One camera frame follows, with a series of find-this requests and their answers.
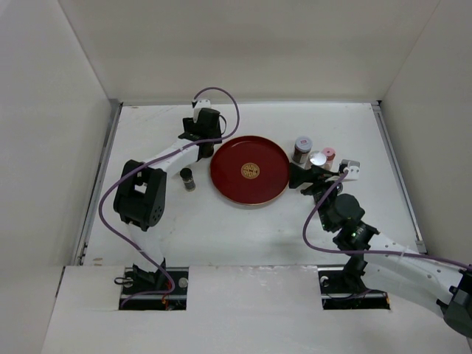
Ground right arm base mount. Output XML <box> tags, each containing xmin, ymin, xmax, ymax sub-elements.
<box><xmin>318</xmin><ymin>265</ymin><xmax>390</xmax><ymax>310</ymax></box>

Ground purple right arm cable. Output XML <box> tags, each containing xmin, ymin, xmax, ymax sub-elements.
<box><xmin>302</xmin><ymin>171</ymin><xmax>472</xmax><ymax>272</ymax></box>

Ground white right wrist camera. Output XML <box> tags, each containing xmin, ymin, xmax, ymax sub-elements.
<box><xmin>339</xmin><ymin>159</ymin><xmax>361</xmax><ymax>181</ymax></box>

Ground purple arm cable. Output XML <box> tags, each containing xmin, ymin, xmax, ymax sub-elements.
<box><xmin>99</xmin><ymin>86</ymin><xmax>243</xmax><ymax>309</ymax></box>
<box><xmin>302</xmin><ymin>171</ymin><xmax>472</xmax><ymax>272</ymax></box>

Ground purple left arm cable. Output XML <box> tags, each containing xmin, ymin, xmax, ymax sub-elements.
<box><xmin>99</xmin><ymin>86</ymin><xmax>243</xmax><ymax>309</ymax></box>

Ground pink-lid jar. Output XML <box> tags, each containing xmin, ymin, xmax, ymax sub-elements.
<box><xmin>322</xmin><ymin>147</ymin><xmax>336</xmax><ymax>170</ymax></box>

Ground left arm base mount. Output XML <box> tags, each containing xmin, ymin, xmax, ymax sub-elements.
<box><xmin>114</xmin><ymin>265</ymin><xmax>190</xmax><ymax>311</ymax></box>

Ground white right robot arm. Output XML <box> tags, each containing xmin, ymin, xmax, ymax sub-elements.
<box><xmin>288</xmin><ymin>160</ymin><xmax>471</xmax><ymax>337</ymax></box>

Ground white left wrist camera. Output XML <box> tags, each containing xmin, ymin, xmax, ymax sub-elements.
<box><xmin>192</xmin><ymin>99</ymin><xmax>212</xmax><ymax>121</ymax></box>

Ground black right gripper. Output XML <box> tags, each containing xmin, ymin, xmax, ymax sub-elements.
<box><xmin>288</xmin><ymin>162</ymin><xmax>343</xmax><ymax>232</ymax></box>

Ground small black-lid spice jar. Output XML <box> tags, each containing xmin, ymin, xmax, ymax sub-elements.
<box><xmin>179</xmin><ymin>167</ymin><xmax>195</xmax><ymax>192</ymax></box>

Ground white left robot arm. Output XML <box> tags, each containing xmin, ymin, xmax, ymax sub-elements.
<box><xmin>99</xmin><ymin>106</ymin><xmax>226</xmax><ymax>294</ymax></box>

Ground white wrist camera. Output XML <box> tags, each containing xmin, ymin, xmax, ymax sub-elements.
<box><xmin>339</xmin><ymin>159</ymin><xmax>361</xmax><ymax>181</ymax></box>
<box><xmin>192</xmin><ymin>99</ymin><xmax>212</xmax><ymax>121</ymax></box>

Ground white-lid dark sauce jar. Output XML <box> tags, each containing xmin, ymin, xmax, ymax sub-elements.
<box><xmin>292</xmin><ymin>136</ymin><xmax>313</xmax><ymax>164</ymax></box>

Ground round red lacquer tray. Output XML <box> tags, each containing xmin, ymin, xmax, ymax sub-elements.
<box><xmin>209</xmin><ymin>136</ymin><xmax>290</xmax><ymax>206</ymax></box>

